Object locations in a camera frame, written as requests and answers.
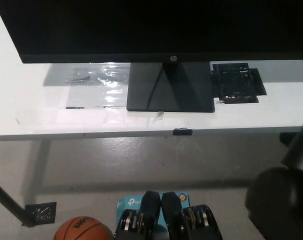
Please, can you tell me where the black floor tape square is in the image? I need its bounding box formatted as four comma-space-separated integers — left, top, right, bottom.
23, 201, 57, 225

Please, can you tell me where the clear plastic film sheet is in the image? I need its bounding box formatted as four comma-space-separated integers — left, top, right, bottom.
42, 62, 131, 110

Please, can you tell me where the left black robot body block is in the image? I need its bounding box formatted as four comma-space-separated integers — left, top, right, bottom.
113, 190, 164, 240

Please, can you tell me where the teal tp-link box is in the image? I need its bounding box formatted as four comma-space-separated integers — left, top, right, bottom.
115, 191, 191, 228

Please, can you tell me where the small clear tape scrap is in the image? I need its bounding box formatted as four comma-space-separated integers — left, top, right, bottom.
152, 111, 165, 123

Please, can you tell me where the black HP monitor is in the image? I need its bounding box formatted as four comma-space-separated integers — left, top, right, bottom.
0, 0, 303, 113

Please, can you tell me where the black diagonal pole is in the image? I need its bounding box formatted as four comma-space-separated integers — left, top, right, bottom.
0, 177, 34, 227

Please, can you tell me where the small black table clip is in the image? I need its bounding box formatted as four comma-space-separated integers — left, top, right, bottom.
172, 127, 194, 137

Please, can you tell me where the orange basketball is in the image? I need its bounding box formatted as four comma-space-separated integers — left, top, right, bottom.
52, 216, 114, 240

